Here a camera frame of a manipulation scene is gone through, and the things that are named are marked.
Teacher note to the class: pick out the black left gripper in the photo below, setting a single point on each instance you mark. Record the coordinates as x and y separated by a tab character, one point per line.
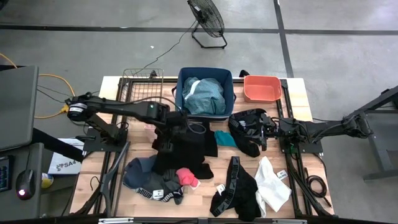
175	124

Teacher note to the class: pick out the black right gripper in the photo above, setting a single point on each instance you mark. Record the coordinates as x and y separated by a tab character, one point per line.
272	129

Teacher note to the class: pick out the black Puma briefs striped waistband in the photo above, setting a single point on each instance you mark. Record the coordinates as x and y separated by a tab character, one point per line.
245	146

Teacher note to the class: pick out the teal sock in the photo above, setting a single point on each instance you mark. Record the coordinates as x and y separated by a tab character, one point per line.
225	139

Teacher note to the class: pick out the large black garment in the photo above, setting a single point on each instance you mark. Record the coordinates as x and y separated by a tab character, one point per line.
186	155

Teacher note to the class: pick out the teal dotted garment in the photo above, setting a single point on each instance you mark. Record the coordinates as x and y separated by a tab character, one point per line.
205	99

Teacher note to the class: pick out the white paper tag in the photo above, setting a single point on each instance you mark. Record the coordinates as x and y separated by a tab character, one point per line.
158	194
282	174
220	189

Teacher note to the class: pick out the pink knitted sock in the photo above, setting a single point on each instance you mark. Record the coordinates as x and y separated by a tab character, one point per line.
186	177

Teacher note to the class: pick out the black Puma briefs grey waistband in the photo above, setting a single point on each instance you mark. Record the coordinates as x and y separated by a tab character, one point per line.
245	193

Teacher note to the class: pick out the navy blue garment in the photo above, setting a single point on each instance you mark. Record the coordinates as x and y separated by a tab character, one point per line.
136	172

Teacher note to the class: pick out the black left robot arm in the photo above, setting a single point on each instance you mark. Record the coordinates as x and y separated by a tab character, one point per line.
124	109

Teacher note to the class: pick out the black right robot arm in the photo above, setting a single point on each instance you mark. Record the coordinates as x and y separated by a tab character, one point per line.
326	127

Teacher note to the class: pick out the orange plastic tub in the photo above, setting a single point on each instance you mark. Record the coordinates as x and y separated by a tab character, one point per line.
262	88

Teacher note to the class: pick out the blue fabric storage bin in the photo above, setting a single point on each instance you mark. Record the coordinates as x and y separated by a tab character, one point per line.
229	93

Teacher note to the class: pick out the black clamp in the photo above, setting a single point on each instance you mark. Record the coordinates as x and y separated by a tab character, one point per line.
243	73
152	74

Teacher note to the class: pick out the white handwritten socks card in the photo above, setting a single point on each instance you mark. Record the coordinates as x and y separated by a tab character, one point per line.
196	186

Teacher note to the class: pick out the black floor fan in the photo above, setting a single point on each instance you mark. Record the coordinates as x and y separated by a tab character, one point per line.
206	15

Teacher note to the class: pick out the white cardboard box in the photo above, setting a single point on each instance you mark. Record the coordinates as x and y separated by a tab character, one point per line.
63	165

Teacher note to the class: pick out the black diagonal desk strut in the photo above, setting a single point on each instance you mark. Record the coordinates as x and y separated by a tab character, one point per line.
56	144

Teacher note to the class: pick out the grey metal side table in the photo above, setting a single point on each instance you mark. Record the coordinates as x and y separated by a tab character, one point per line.
379	137

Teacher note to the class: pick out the yellow white ball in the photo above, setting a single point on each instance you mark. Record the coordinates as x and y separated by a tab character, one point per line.
47	181

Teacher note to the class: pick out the dark grey desk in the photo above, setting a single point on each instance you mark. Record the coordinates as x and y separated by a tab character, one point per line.
18	152

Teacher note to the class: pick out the grey monitor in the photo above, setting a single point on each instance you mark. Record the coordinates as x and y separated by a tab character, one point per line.
17	105

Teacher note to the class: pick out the black computer mouse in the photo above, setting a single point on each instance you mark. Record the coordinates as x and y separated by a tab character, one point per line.
25	182

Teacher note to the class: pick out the black keyboard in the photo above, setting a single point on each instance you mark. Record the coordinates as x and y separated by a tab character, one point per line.
4	174

